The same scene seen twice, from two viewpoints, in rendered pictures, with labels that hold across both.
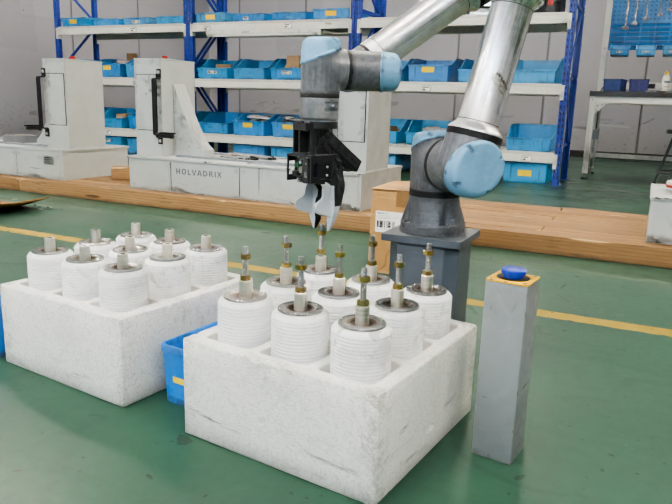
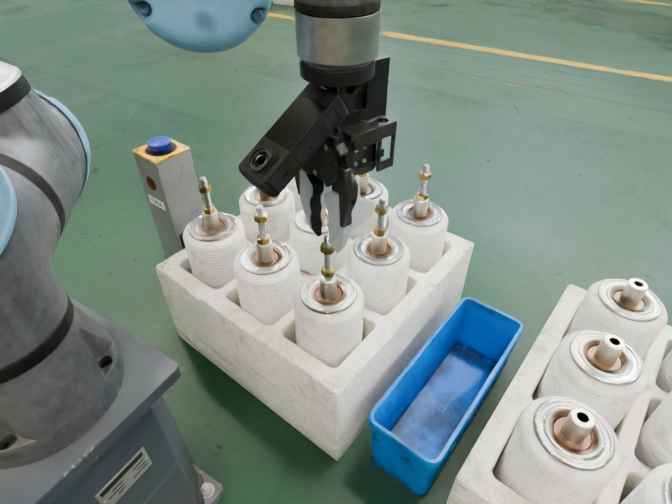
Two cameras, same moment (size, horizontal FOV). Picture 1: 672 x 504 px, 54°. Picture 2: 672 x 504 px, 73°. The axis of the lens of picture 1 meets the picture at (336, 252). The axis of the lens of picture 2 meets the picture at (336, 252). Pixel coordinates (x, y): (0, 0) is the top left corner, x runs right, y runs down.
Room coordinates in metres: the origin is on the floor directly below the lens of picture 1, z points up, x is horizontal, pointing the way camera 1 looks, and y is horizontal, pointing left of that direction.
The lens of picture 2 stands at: (1.72, 0.09, 0.69)
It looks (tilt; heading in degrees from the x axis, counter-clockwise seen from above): 40 degrees down; 186
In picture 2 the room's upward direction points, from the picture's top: straight up
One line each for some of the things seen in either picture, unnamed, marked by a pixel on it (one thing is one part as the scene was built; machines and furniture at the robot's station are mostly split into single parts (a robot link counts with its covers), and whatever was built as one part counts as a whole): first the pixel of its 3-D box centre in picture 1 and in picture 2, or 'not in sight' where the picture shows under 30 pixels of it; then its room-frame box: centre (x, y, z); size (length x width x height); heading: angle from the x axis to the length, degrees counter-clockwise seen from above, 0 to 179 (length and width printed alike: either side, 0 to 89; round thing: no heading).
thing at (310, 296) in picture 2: (320, 270); (328, 293); (1.29, 0.03, 0.25); 0.08 x 0.08 x 0.01
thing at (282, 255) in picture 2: (371, 279); (265, 257); (1.23, -0.07, 0.25); 0.08 x 0.08 x 0.01
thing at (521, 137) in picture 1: (533, 137); not in sight; (5.59, -1.63, 0.36); 0.50 x 0.38 x 0.21; 155
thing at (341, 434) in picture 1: (335, 376); (320, 291); (1.13, -0.01, 0.09); 0.39 x 0.39 x 0.18; 58
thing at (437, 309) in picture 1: (423, 336); (222, 269); (1.17, -0.17, 0.16); 0.10 x 0.10 x 0.18
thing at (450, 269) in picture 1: (428, 292); (93, 463); (1.50, -0.22, 0.15); 0.19 x 0.19 x 0.30; 65
